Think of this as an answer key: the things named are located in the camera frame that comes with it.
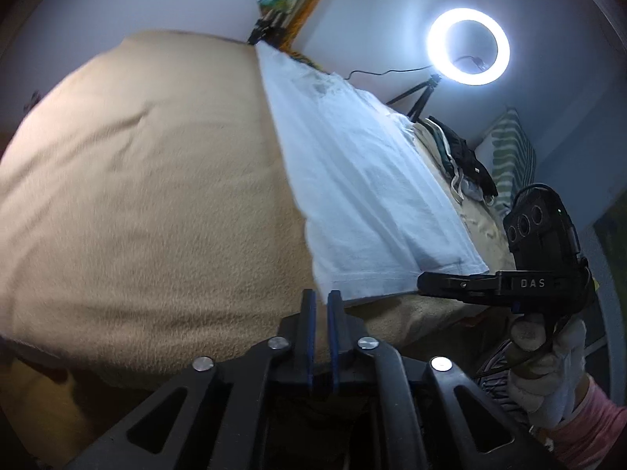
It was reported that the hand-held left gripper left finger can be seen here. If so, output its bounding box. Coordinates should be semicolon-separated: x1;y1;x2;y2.
63;289;319;470

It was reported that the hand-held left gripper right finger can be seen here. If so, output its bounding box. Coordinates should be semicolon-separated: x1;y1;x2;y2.
327;290;566;470

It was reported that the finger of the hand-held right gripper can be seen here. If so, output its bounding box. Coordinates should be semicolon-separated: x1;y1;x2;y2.
417;271;500;307

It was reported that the white t-shirt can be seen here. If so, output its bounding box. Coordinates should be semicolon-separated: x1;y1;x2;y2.
255;42;491;304

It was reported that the person's right forearm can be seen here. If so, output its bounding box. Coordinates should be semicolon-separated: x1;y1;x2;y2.
539;377;627;470

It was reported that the person's right hand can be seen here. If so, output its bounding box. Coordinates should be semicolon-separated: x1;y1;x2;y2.
507;313;589;432

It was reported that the green striped pillow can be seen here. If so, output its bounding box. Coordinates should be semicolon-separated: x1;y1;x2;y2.
473;108;538;216

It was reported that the black white patterned cloth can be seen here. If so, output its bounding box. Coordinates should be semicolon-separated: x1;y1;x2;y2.
469;345;515;405

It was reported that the black garment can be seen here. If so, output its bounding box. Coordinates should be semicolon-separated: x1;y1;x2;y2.
428;116;499;197

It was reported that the beige fleece blanket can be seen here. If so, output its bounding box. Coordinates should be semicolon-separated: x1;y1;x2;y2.
0;29;517;392

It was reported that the black ring light tripod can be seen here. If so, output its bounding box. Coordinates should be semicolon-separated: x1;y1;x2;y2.
387;74;442;123

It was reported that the black power cable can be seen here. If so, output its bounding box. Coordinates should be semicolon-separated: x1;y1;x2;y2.
347;63;434;81

